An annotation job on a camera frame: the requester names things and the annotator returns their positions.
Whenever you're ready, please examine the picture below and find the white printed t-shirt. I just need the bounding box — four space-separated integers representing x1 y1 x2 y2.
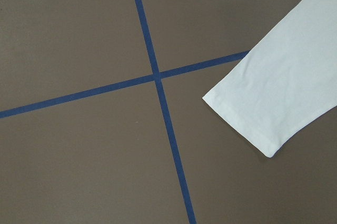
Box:
203 0 336 158

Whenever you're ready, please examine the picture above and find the brown paper table cover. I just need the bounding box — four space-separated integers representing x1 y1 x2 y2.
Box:
1 0 336 223

